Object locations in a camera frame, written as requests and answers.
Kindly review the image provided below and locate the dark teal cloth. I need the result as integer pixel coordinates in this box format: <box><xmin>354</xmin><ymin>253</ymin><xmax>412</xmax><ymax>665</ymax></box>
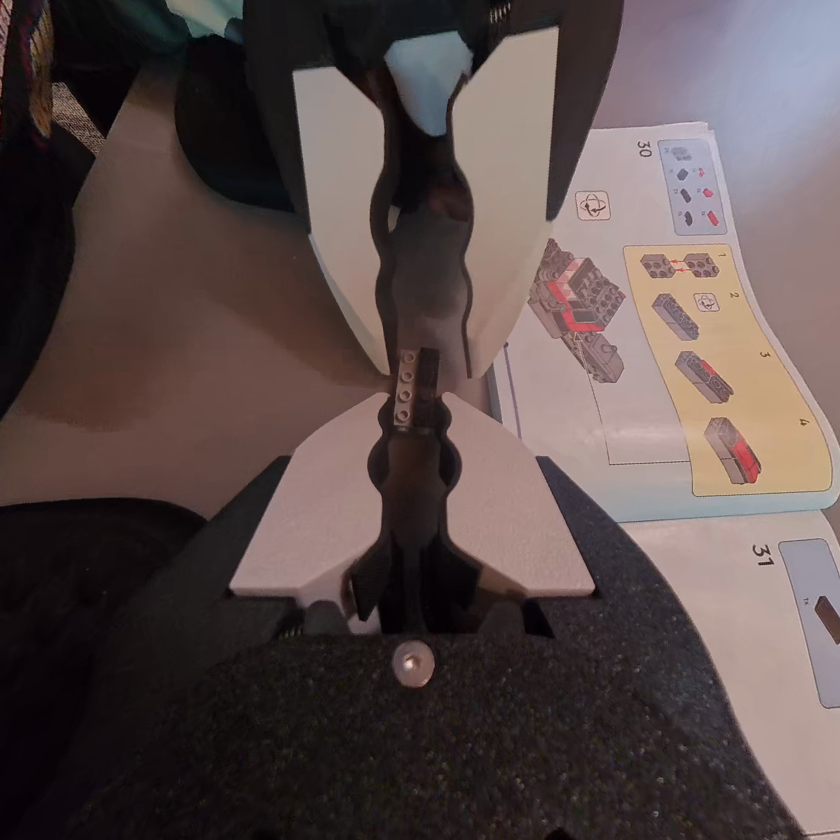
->
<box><xmin>164</xmin><ymin>0</ymin><xmax>249</xmax><ymax>42</ymax></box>

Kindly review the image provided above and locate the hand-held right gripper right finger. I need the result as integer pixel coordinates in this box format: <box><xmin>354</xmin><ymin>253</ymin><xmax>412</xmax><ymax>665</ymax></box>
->
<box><xmin>433</xmin><ymin>392</ymin><xmax>597</xmax><ymax>598</ymax></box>

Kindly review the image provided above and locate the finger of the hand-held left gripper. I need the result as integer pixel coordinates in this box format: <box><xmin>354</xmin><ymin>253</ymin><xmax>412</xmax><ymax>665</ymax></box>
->
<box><xmin>292</xmin><ymin>64</ymin><xmax>403</xmax><ymax>376</ymax></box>
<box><xmin>448</xmin><ymin>29</ymin><xmax>560</xmax><ymax>379</ymax></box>

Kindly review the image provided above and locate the grey and black brick block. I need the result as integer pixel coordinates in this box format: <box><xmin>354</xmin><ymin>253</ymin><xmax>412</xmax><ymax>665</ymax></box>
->
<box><xmin>394</xmin><ymin>348</ymin><xmax>442</xmax><ymax>434</ymax></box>

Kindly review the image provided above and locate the building steps instruction booklet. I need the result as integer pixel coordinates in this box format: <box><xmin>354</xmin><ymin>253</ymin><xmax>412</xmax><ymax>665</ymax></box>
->
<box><xmin>489</xmin><ymin>121</ymin><xmax>840</xmax><ymax>834</ymax></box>

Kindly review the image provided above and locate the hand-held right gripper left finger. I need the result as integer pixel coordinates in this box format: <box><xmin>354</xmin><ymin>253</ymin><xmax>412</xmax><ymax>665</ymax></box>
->
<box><xmin>230</xmin><ymin>392</ymin><xmax>396</xmax><ymax>632</ymax></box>

